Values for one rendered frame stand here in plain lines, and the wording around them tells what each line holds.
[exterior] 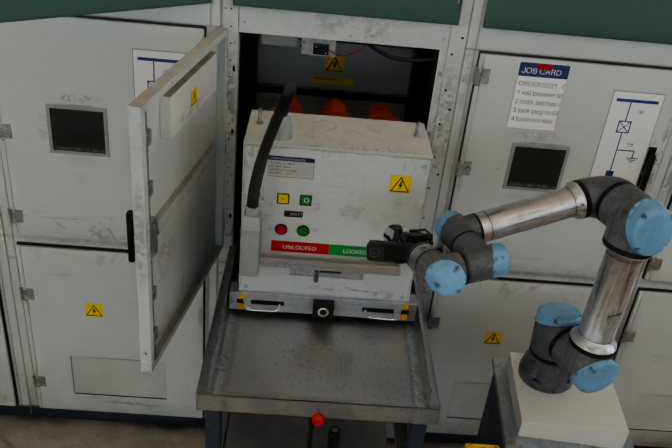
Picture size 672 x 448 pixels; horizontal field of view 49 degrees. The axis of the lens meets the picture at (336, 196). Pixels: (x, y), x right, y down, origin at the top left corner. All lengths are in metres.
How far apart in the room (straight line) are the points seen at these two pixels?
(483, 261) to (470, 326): 1.06
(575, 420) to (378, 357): 0.54
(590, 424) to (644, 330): 0.80
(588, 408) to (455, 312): 0.66
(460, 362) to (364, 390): 0.85
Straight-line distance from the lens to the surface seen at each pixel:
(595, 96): 2.30
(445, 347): 2.70
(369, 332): 2.14
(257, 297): 2.12
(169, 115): 1.77
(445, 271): 1.55
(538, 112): 2.27
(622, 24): 2.25
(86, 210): 2.47
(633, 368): 2.95
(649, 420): 3.17
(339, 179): 1.92
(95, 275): 2.60
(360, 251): 2.03
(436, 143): 2.27
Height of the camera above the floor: 2.20
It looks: 29 degrees down
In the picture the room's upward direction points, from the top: 6 degrees clockwise
